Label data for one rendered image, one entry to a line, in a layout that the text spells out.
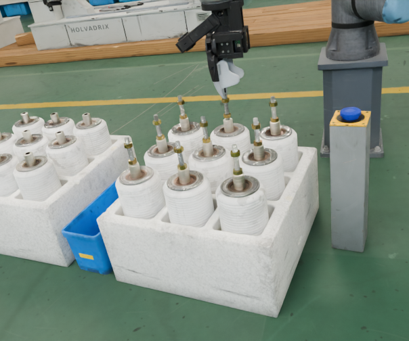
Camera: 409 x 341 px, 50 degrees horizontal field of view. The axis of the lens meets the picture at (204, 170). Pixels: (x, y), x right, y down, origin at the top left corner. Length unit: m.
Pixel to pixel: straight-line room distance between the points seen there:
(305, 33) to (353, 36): 1.45
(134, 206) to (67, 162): 0.32
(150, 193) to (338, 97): 0.68
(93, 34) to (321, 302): 2.69
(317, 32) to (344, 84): 1.43
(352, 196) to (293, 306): 0.26
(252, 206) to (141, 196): 0.24
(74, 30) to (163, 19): 0.69
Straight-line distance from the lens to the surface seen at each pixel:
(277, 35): 2.78
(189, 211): 0.87
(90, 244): 1.06
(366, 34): 1.34
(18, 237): 1.23
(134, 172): 0.93
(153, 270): 0.98
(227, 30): 0.98
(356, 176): 0.95
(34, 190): 1.13
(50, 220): 1.10
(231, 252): 0.84
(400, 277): 1.02
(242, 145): 1.05
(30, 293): 1.16
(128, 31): 3.16
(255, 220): 0.83
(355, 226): 1.02
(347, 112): 0.91
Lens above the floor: 0.69
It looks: 29 degrees down
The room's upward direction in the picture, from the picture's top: 10 degrees counter-clockwise
